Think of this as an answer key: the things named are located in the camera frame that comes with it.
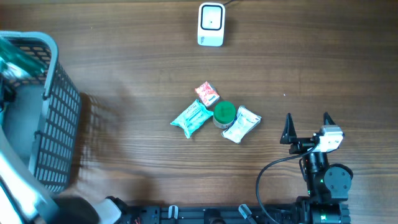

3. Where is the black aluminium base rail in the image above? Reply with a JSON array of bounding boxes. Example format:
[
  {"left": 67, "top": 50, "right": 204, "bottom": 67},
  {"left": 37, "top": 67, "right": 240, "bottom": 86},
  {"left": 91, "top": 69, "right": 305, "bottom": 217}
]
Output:
[{"left": 124, "top": 204, "right": 299, "bottom": 224}]

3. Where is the grey mesh plastic basket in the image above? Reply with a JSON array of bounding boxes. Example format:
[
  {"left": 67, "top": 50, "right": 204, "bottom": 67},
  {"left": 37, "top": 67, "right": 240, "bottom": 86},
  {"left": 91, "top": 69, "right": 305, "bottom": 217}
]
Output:
[{"left": 1, "top": 30, "right": 81, "bottom": 194}]

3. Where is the green 3M cloth package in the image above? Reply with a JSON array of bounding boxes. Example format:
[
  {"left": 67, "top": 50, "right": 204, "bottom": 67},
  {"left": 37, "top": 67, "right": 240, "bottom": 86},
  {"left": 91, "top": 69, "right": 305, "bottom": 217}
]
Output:
[{"left": 1, "top": 37, "right": 47, "bottom": 80}]

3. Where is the teal wet wipes pack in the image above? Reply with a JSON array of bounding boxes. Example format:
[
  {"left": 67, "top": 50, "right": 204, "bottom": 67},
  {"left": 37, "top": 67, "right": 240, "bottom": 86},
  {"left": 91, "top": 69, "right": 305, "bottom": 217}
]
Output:
[{"left": 170, "top": 100, "right": 214, "bottom": 139}]

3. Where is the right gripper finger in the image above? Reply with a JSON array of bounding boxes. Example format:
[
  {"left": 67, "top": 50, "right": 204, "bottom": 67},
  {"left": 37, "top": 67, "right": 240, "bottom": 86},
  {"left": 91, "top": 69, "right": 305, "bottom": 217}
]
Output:
[
  {"left": 280, "top": 113, "right": 297, "bottom": 144},
  {"left": 323, "top": 112, "right": 336, "bottom": 125}
]

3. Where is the red white small box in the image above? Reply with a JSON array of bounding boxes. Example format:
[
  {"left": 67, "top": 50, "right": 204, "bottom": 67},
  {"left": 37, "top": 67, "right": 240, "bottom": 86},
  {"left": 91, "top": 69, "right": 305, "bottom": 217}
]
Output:
[{"left": 195, "top": 82, "right": 220, "bottom": 108}]

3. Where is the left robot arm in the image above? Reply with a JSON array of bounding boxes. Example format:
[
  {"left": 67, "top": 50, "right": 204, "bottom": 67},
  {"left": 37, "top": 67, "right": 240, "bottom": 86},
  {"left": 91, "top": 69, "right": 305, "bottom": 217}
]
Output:
[{"left": 1, "top": 82, "right": 123, "bottom": 223}]

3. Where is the white barcode scanner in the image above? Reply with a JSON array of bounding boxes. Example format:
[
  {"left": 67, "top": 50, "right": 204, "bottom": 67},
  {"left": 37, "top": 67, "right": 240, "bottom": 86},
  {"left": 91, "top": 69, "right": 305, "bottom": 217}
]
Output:
[{"left": 197, "top": 2, "right": 226, "bottom": 47}]

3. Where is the white tissue pack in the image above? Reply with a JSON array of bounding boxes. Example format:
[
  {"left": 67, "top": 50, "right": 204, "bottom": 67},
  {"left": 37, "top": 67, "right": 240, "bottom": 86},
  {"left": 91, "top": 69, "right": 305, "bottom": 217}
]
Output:
[{"left": 221, "top": 105, "right": 262, "bottom": 144}]

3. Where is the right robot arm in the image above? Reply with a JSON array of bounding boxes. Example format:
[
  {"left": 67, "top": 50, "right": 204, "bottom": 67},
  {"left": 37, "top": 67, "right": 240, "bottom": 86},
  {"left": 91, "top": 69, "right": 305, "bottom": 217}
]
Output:
[{"left": 280, "top": 113, "right": 353, "bottom": 223}]

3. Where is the green lid jar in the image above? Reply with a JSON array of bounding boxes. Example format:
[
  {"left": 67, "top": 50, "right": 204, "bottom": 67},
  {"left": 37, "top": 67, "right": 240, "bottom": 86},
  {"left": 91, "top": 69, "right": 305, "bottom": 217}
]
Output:
[{"left": 213, "top": 101, "right": 236, "bottom": 129}]

